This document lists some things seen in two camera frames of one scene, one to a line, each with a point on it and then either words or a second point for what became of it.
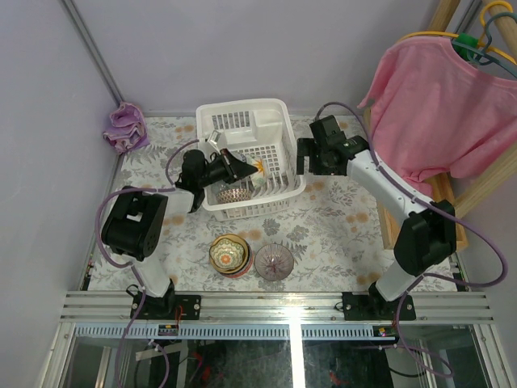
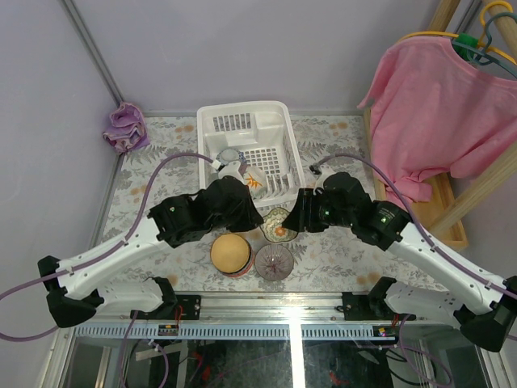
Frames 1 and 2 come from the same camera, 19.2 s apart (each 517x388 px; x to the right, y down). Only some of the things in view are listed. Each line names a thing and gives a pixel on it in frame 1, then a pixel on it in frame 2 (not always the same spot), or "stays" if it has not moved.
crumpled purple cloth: (128, 129) stays
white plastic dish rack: (258, 128) stays
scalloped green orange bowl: (228, 253) → (272, 227)
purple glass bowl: (274, 262) stays
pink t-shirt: (436, 113) stays
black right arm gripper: (307, 147) → (296, 220)
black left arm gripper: (231, 166) → (241, 206)
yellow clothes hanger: (481, 44) stays
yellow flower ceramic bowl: (258, 177) → (255, 179)
